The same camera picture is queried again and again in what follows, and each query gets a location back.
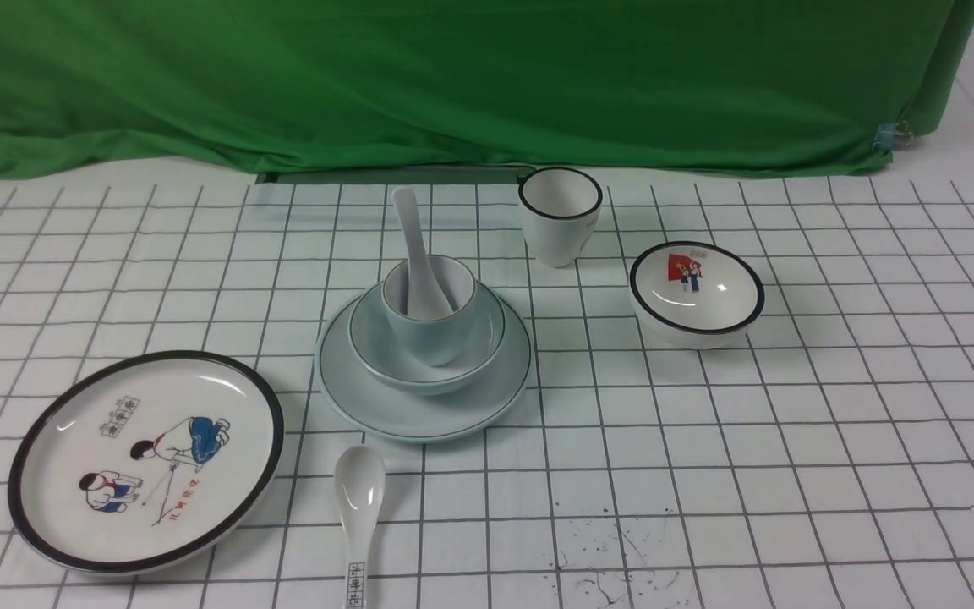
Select plain white ceramic spoon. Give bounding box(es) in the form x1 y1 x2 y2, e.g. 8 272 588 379
391 188 455 321

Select pale green cup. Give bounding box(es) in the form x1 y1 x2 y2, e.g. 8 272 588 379
381 255 479 366

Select pale green bowl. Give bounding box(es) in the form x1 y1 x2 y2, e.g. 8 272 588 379
347 283 509 396

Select plain pale green plate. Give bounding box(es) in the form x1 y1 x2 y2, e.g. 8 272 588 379
314 286 534 444

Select white cup black rim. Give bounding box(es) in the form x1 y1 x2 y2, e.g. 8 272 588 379
518 167 604 267

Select small bowl with cartoon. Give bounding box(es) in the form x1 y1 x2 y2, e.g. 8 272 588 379
627 240 766 350

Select white spoon with characters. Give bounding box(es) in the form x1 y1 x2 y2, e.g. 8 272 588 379
333 446 386 608

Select large plate with cartoon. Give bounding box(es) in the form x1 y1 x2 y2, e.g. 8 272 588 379
7 350 285 577

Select white grid tablecloth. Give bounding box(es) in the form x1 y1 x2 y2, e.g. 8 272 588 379
0 177 974 608

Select green backdrop cloth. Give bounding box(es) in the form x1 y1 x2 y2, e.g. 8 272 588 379
0 1 974 178

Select blue binder clip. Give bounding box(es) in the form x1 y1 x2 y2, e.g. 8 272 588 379
871 121 915 151

